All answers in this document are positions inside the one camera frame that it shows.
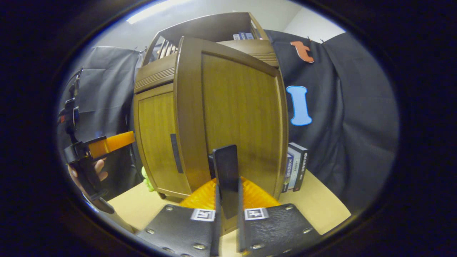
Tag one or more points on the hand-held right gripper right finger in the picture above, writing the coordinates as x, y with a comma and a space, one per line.
275, 228

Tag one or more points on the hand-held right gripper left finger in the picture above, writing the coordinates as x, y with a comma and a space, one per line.
185, 228

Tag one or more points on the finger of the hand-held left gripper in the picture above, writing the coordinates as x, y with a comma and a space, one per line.
114, 142

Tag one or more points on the wooden cabinet door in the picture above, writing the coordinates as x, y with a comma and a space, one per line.
242, 107
157, 135

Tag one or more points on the wooden double-door shoe cabinet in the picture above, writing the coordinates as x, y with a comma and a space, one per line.
214, 26

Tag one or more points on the wooden cabinet drawer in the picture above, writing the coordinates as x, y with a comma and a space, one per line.
153, 73

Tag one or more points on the green toy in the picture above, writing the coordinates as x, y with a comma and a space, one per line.
146, 176

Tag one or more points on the white and blue book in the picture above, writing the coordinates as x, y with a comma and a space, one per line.
290, 171

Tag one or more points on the dark cover book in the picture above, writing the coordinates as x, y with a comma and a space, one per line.
302, 167

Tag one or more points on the black backdrop cloth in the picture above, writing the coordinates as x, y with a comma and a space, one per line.
357, 125

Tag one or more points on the dark blue book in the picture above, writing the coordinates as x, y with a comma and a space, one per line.
243, 35

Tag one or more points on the light blue book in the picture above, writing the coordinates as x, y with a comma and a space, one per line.
250, 36

